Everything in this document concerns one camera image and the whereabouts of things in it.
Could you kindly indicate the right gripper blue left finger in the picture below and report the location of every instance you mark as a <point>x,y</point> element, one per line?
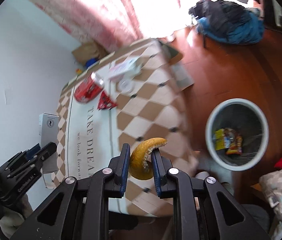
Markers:
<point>125,168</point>

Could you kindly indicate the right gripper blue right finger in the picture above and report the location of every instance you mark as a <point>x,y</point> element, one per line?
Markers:
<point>157,168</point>

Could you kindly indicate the yellow fruit peel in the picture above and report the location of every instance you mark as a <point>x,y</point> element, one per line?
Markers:
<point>139,167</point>

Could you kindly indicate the small red snack packet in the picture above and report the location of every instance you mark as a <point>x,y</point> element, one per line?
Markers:
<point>106,102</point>

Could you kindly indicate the clear plastic lid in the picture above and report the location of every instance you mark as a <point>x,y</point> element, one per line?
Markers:
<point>125,85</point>

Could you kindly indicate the white blue milk carton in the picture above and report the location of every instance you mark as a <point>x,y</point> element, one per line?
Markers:
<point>48,131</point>

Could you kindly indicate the orange noodle snack bag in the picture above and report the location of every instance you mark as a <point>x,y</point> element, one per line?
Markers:
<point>235,140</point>

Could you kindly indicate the yellow snack box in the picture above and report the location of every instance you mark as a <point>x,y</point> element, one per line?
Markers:
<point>219,139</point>

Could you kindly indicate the white round trash bin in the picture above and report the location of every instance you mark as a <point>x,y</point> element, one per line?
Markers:
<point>246,118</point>

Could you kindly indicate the red soda can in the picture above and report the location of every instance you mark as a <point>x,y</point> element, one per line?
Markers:
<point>89,88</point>

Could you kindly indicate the white pink tissue box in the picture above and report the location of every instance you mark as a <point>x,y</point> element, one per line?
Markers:
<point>129,68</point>

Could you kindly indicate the pink floral curtain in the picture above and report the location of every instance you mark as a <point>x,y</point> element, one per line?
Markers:
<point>117,23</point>

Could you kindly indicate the blue and black jacket pile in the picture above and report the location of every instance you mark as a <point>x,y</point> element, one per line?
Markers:
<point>228,22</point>

